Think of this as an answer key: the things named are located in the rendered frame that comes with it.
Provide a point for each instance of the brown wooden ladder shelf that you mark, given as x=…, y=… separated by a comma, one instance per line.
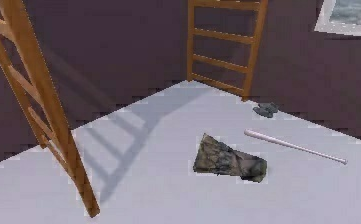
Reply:
x=254, y=50
x=34, y=73

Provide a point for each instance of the grey green crumpled cloth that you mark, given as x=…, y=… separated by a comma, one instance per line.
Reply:
x=228, y=160

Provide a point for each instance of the white framed window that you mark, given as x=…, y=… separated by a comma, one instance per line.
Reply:
x=346, y=16

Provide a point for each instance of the white baseball bat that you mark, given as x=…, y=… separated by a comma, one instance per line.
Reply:
x=288, y=144

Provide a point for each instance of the small dark grey cloth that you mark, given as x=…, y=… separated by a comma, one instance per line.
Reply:
x=266, y=110

